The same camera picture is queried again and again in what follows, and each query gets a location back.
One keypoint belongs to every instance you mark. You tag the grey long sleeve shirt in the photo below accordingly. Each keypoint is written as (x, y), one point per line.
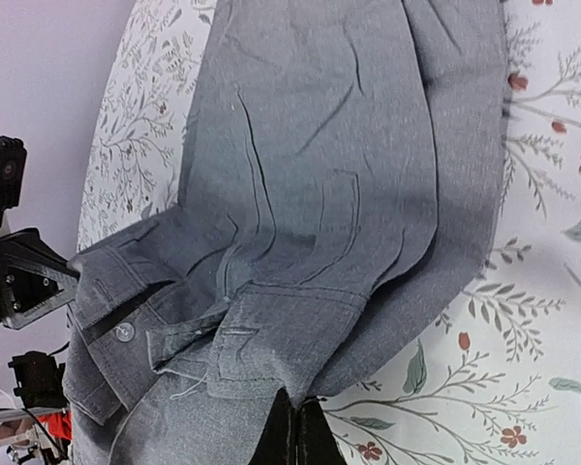
(340, 185)

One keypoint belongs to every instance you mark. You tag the floral patterned table cloth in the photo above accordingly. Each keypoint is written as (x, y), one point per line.
(497, 378)

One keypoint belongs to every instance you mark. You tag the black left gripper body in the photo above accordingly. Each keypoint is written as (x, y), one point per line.
(34, 280)

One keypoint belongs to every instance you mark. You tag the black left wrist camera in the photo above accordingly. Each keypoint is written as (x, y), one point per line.
(12, 162)

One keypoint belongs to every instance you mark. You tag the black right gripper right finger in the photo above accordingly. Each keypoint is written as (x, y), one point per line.
(315, 443)

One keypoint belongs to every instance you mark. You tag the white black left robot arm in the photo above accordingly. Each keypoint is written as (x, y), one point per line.
(39, 380)

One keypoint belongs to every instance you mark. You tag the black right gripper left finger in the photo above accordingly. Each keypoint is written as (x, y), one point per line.
(277, 443)

